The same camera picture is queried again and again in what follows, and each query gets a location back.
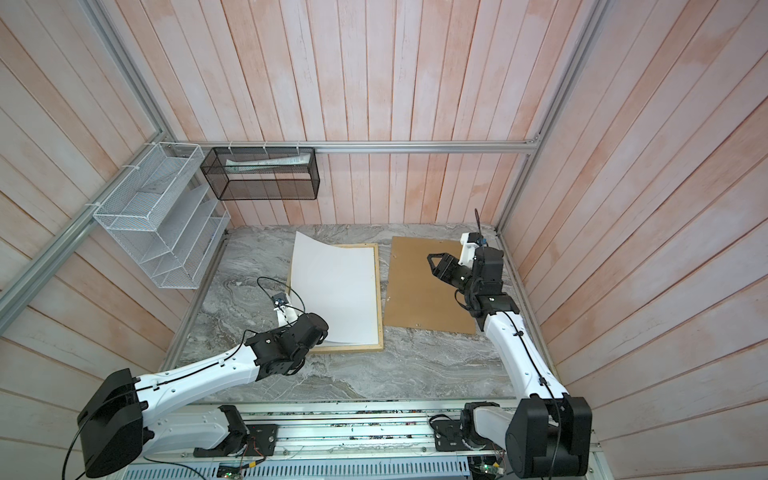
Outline aluminium rail platform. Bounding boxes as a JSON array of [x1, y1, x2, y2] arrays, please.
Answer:
[[111, 399, 514, 479]]

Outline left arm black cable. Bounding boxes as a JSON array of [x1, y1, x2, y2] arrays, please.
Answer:
[[59, 275, 307, 480]]

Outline waterfall photo print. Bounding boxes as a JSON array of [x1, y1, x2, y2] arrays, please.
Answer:
[[289, 230, 380, 347]]

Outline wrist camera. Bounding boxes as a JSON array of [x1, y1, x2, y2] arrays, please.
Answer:
[[459, 232, 487, 268], [271, 293, 300, 326]]

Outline aluminium frame profile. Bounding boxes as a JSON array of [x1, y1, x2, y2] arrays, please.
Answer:
[[1, 1, 614, 332]]

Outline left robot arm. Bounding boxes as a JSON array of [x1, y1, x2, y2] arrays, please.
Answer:
[[73, 313, 329, 479]]

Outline white wire mesh shelf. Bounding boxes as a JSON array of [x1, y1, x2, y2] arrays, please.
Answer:
[[94, 142, 230, 290]]

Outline paper in black basket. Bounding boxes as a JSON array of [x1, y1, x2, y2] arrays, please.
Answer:
[[224, 154, 312, 174]]

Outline black wire mesh basket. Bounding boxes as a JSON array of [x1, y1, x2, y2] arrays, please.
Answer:
[[201, 146, 321, 201]]

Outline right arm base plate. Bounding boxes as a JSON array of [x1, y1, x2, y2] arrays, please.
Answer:
[[428, 415, 482, 452]]

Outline wooden picture frame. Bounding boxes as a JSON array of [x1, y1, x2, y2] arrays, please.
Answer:
[[286, 242, 385, 354]]

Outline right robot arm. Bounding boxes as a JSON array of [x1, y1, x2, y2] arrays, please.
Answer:
[[427, 239, 593, 479]]

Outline brown backing board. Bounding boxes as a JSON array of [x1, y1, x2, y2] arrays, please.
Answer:
[[383, 236, 476, 335]]

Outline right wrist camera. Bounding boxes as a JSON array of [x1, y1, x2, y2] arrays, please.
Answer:
[[459, 232, 487, 268]]

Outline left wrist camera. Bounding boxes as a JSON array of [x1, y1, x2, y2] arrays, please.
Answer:
[[271, 293, 300, 326]]

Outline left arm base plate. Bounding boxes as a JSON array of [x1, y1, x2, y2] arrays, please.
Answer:
[[193, 424, 279, 458]]

